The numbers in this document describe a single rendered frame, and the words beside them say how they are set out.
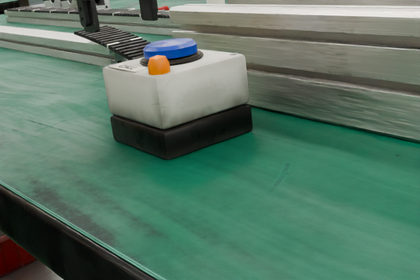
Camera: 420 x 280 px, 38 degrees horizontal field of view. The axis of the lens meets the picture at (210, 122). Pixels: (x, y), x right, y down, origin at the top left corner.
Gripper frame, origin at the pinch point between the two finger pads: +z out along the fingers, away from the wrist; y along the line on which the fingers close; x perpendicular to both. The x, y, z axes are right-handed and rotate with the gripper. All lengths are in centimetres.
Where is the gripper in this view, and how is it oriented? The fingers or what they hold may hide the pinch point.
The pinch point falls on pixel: (120, 16)
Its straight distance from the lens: 79.0
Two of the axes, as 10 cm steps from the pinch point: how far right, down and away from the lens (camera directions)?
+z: 1.2, 9.5, 2.8
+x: 6.0, 1.6, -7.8
